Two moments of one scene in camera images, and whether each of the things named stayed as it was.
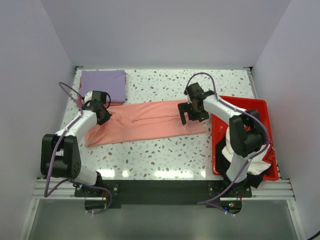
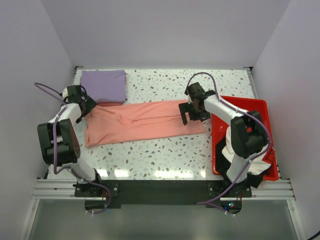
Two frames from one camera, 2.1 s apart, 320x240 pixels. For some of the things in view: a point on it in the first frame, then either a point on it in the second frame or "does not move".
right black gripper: x=184 y=107 does not move
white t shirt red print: x=256 y=164 does not move
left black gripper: x=107 y=116 to x=90 y=104
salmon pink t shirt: x=140 y=120 does not move
